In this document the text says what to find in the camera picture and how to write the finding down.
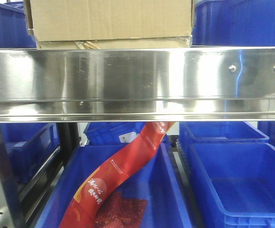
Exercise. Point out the black shelf upright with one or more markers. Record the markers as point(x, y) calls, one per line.
point(68, 140)

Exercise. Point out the torn yellowish packing tape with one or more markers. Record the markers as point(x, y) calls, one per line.
point(86, 45)

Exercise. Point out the blue bin lower left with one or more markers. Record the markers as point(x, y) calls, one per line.
point(28, 145)

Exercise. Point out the brown cardboard box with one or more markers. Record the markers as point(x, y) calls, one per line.
point(111, 24)

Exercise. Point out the blue bin upper right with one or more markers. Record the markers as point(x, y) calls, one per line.
point(234, 23)

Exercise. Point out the blue bin rear centre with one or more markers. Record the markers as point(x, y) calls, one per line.
point(108, 133)

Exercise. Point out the empty blue bin front right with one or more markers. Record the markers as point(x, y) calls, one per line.
point(234, 184)

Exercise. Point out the blue bin rear right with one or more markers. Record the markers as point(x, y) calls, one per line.
point(219, 132)

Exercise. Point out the blue bin with snack bag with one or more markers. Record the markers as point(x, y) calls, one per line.
point(155, 182)

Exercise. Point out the blue bin upper left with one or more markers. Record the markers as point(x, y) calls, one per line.
point(13, 29)

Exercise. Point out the red printed snack bag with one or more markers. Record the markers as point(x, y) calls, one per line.
point(93, 192)

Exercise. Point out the stainless steel shelf rail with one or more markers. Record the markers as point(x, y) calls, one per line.
point(178, 84)

